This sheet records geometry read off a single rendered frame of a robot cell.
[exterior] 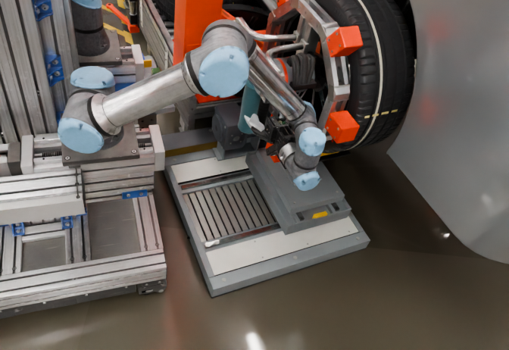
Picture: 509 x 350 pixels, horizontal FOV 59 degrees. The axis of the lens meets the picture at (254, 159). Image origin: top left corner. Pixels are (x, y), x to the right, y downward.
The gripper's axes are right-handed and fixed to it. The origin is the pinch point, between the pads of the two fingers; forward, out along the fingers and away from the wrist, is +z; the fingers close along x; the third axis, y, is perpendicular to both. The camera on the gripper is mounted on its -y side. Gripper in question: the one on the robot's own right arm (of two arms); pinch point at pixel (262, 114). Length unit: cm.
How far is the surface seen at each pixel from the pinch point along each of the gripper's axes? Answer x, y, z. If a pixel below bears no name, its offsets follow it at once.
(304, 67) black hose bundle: -11.3, 19.5, -1.4
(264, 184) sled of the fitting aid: -23, -67, 19
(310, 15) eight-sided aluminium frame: -20.5, 27.9, 16.1
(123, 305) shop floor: 55, -83, -14
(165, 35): -1, -44, 123
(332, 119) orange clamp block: -20.5, 4.7, -12.5
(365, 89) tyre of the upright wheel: -30.0, 16.3, -12.5
